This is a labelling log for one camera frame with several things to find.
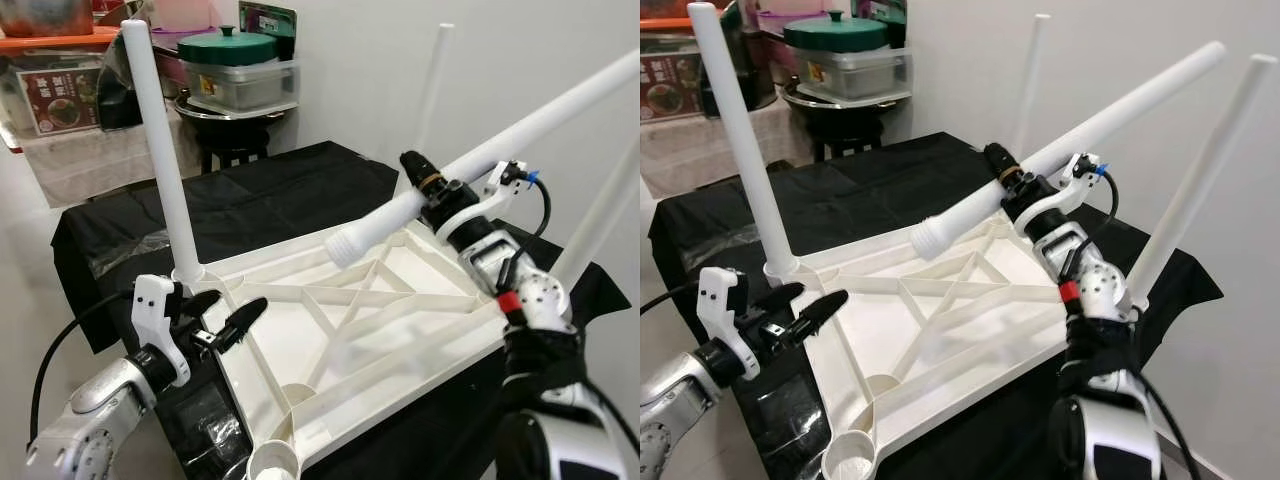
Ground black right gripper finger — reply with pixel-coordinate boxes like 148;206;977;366
400;152;448;201
983;143;1026;191

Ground crinkled clear tape strip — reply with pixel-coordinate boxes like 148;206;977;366
715;225;773;269
95;228;169;279

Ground square clear tape patch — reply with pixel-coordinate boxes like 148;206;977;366
768;378;833;466
180;385;251;476

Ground white plastic table top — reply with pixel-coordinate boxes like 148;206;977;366
172;215;581;480
765;215;1151;480

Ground black table cloth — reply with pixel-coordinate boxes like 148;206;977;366
50;140;633;480
648;132;1225;480

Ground black round wok stand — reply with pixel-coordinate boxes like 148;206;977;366
783;88;906;163
175;100;298;173

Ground bench with white lace cloth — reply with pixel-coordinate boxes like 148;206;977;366
20;118;201;208
640;100;816;199

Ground clear plastic container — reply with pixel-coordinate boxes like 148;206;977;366
800;48;913;101
185;60;301;113

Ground dark framed picture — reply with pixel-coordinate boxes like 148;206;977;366
865;0;909;49
238;0;299;61

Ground green pot with lid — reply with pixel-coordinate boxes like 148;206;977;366
178;27;279;67
783;12;891;53

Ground black plastic bag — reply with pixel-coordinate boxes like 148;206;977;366
700;5;779;119
98;50;146;131

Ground white box with pink lid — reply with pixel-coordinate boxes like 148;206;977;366
755;0;831;19
150;0;216;31

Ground steel pot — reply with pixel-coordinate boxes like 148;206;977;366
0;0;96;36

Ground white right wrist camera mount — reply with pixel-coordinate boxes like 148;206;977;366
1015;152;1111;239
435;160;541;246

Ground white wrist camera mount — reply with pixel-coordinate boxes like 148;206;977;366
1015;152;1111;239
132;275;191;386
697;267;751;366
435;160;541;246

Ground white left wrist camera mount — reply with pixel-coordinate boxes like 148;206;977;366
697;267;751;366
132;275;191;386

